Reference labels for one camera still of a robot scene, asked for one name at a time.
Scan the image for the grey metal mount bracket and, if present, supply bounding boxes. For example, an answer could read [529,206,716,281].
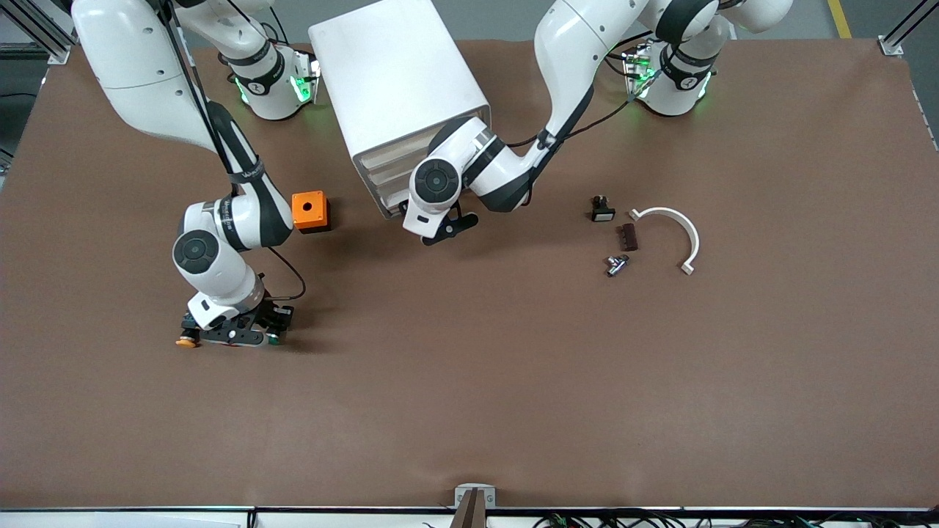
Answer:
[455,483,497,509]

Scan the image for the brown stand post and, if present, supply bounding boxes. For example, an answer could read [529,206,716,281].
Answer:
[449,489,489,528]

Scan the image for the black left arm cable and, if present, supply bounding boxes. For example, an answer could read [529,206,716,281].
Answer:
[506,70,646,147]

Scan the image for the white curved plastic bracket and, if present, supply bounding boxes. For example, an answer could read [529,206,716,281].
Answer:
[629,207,701,276]

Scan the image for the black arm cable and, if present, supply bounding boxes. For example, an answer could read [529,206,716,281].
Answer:
[147,0,307,303]
[506,70,646,147]

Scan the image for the brown table mat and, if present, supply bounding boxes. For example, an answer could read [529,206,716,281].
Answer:
[0,37,939,510]

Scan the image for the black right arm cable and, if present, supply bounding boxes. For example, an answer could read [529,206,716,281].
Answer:
[147,0,307,303]

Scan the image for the aluminium frame profile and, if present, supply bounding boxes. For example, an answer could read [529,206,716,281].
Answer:
[0,0,81,65]
[880,0,939,57]

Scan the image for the white drawer cabinet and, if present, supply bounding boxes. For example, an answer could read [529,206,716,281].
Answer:
[308,0,494,221]

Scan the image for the yellow mushroom push button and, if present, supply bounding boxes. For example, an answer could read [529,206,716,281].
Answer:
[175,311,208,348]

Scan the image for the orange button enclosure box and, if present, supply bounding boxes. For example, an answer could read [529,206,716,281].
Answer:
[291,191,332,234]

